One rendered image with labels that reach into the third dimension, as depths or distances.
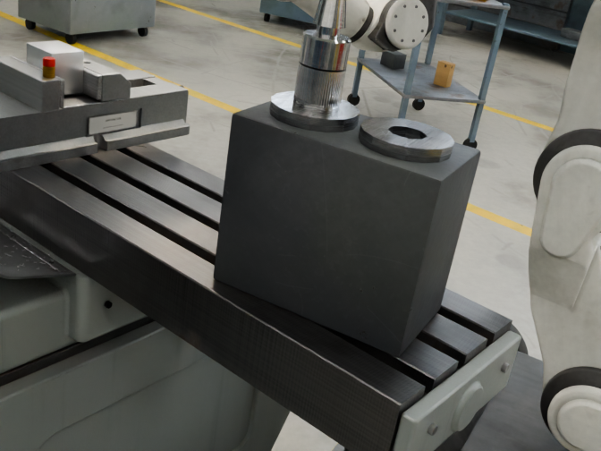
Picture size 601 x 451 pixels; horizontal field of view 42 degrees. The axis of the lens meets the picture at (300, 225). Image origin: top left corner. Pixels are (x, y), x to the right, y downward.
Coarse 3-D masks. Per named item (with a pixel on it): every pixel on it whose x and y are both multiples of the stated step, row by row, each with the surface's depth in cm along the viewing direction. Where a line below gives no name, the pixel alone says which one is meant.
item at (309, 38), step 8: (304, 32) 74; (312, 32) 74; (304, 40) 73; (312, 40) 73; (320, 40) 72; (328, 40) 72; (336, 40) 72; (344, 40) 73; (320, 48) 72; (328, 48) 72; (336, 48) 73; (344, 48) 73
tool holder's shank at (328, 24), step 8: (320, 0) 72; (328, 0) 72; (336, 0) 72; (344, 0) 72; (320, 8) 72; (328, 8) 72; (336, 8) 72; (344, 8) 72; (320, 16) 72; (328, 16) 72; (336, 16) 72; (344, 16) 73; (320, 24) 72; (328, 24) 72; (336, 24) 72; (344, 24) 73; (320, 32) 73; (328, 32) 73; (336, 32) 73
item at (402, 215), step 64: (256, 128) 74; (320, 128) 74; (384, 128) 73; (256, 192) 76; (320, 192) 73; (384, 192) 70; (448, 192) 70; (256, 256) 79; (320, 256) 75; (384, 256) 72; (448, 256) 79; (320, 320) 77; (384, 320) 74
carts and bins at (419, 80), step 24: (456, 0) 401; (480, 0) 412; (432, 48) 493; (360, 72) 488; (384, 72) 457; (408, 72) 415; (432, 72) 477; (408, 96) 419; (432, 96) 424; (456, 96) 432; (480, 96) 432
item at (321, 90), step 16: (304, 48) 74; (304, 64) 74; (320, 64) 73; (336, 64) 73; (304, 80) 74; (320, 80) 74; (336, 80) 74; (304, 96) 75; (320, 96) 74; (336, 96) 75
